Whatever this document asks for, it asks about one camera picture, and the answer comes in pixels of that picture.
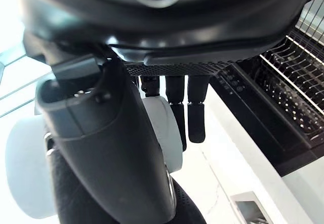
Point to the black open dishwasher door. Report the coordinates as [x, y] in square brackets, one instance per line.
[255, 112]

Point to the silver recessed square fixture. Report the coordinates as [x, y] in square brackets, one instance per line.
[249, 207]

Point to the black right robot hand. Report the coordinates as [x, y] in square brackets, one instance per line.
[157, 32]

